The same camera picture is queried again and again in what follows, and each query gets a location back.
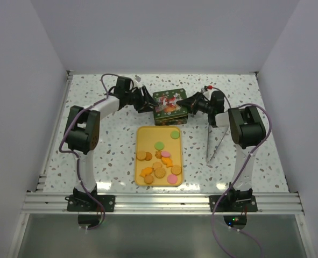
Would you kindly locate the flower shaped cookie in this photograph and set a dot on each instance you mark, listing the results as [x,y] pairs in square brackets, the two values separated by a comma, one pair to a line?
[156,165]

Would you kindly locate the green round cookie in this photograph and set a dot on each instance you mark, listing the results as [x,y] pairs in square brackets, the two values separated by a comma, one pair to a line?
[175,134]
[159,145]

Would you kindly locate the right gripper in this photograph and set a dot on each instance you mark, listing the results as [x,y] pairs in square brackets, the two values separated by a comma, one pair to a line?
[191,101]

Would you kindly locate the steel serving tongs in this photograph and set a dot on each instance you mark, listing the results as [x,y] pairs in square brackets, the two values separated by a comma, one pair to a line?
[215,137]

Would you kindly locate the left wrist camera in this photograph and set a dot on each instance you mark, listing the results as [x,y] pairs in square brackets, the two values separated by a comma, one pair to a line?
[137,80]

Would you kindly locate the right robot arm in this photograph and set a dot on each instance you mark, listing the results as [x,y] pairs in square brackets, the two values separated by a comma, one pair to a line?
[247,132]

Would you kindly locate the gold tin lid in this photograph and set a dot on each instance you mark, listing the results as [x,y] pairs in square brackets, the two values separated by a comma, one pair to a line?
[167,104]

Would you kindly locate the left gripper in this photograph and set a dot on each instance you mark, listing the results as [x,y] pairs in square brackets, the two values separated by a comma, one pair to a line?
[147,98]

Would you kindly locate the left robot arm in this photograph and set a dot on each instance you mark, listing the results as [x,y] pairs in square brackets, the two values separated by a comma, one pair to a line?
[82,130]

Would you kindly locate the yellow plastic tray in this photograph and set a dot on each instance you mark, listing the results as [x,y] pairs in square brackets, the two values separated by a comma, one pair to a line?
[147,136]

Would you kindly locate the orange fish cookie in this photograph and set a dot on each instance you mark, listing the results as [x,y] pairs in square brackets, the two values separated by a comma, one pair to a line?
[167,161]
[146,171]

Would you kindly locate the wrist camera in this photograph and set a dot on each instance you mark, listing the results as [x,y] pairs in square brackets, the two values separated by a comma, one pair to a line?
[206,89]
[137,80]

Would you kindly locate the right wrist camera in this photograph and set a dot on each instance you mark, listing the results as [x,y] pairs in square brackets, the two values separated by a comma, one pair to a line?
[206,89]

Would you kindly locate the round tan biscuit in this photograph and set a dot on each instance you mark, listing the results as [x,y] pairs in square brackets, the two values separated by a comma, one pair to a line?
[148,179]

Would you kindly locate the large dotted biscuit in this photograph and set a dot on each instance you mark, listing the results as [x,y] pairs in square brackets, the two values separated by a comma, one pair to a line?
[160,172]

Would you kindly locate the brown round biscuit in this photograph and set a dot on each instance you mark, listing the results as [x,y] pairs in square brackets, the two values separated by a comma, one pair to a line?
[148,156]

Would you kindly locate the aluminium frame rail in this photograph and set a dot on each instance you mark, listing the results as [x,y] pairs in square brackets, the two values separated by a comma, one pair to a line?
[168,203]

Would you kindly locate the pink round cookie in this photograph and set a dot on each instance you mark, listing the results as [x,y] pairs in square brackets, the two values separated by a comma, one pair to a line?
[172,179]
[165,154]

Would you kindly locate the right dotted biscuit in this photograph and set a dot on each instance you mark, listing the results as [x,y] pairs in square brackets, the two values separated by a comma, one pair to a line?
[176,170]

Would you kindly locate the round dotted biscuit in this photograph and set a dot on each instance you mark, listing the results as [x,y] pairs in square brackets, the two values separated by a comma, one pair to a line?
[141,155]

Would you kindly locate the green cookie tin box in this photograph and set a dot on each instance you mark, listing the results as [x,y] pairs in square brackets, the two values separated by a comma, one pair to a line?
[166,121]

